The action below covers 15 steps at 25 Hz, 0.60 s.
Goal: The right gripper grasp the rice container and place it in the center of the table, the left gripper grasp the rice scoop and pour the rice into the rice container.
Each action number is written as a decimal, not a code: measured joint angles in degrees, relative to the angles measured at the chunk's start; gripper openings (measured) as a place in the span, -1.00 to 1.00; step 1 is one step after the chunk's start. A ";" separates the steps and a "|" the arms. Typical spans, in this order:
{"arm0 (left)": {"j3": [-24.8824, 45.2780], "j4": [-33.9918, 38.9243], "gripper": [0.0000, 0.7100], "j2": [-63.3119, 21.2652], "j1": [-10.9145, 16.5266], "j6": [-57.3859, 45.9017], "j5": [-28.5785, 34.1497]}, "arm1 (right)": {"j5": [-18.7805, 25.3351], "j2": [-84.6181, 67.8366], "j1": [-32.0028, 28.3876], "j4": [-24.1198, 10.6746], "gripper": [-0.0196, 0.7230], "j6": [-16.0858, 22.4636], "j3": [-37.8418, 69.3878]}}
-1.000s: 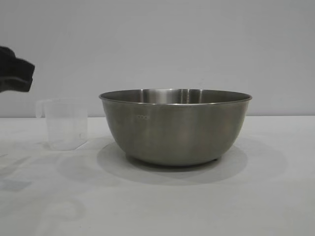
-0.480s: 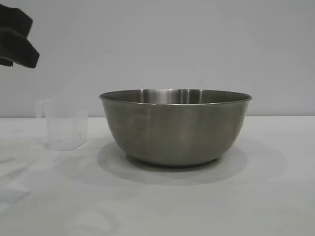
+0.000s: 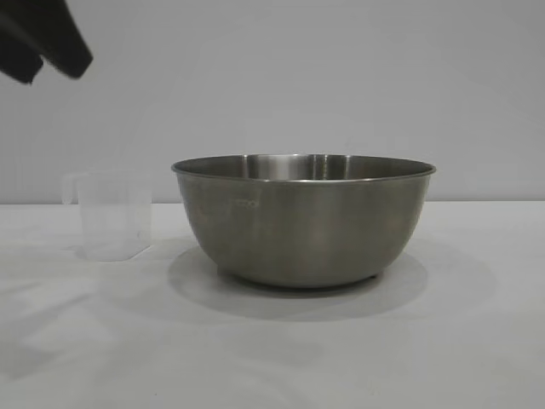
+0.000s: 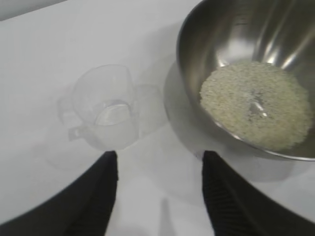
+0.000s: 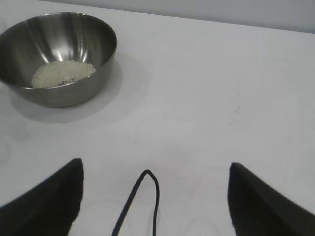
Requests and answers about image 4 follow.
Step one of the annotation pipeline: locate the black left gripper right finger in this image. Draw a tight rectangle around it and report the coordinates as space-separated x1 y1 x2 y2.
201 150 315 236

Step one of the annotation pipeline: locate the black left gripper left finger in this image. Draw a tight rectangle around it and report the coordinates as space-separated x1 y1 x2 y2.
0 150 119 236

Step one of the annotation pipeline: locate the white uncooked rice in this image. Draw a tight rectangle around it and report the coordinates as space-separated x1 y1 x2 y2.
199 61 312 151

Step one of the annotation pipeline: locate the clear plastic measuring cup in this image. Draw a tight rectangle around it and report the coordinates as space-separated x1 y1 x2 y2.
58 64 140 151

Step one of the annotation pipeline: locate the stainless steel mixing bowl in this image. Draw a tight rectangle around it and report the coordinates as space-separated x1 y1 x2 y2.
163 0 315 162

